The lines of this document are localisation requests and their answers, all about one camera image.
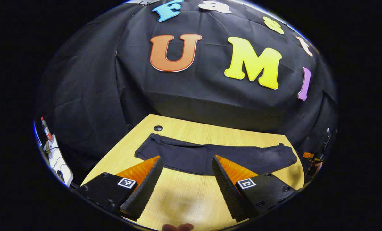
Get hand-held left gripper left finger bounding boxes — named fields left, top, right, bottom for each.
left=77, top=156, right=164, bottom=222

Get dark denim jeans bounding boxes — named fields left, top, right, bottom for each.
left=134, top=133, right=298, bottom=176

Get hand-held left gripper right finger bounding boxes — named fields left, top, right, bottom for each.
left=212, top=155, right=297, bottom=222

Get clear bottle with red label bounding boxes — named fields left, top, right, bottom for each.
left=40, top=117, right=54, bottom=142

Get black backdrop cloth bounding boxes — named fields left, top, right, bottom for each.
left=36, top=0, right=339, bottom=167

